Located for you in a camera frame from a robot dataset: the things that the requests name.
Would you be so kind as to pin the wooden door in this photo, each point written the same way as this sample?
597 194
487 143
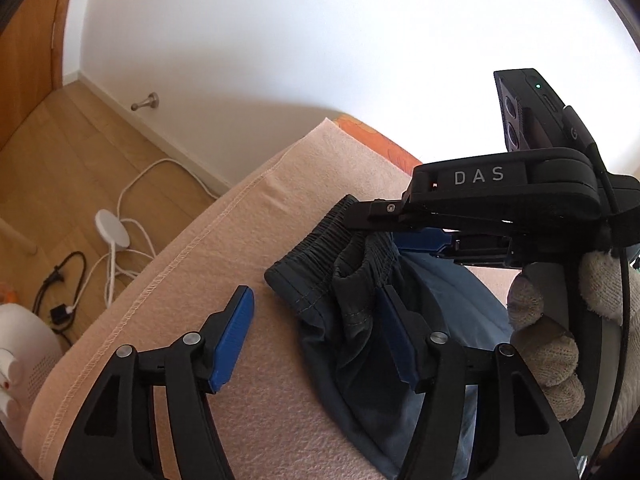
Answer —
30 35

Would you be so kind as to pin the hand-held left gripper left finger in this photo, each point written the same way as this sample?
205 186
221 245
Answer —
232 340

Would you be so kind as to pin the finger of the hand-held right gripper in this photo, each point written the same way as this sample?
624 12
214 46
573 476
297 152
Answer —
422 241
375 212

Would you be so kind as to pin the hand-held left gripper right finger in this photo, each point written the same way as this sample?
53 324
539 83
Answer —
400 345

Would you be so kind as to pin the white appliance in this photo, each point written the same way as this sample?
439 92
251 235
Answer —
25 360

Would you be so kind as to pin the metal door stopper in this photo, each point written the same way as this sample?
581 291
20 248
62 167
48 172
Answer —
145 102

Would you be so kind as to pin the dark grey pants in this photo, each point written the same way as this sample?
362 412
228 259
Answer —
350 320

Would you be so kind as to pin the pink blanket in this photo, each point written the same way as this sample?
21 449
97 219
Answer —
200 260

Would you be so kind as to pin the orange cushion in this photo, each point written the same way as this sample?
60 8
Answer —
395 155

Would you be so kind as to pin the white round device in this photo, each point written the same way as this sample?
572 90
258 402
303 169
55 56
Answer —
112 227

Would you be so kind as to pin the person's right hand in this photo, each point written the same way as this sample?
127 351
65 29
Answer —
550 355

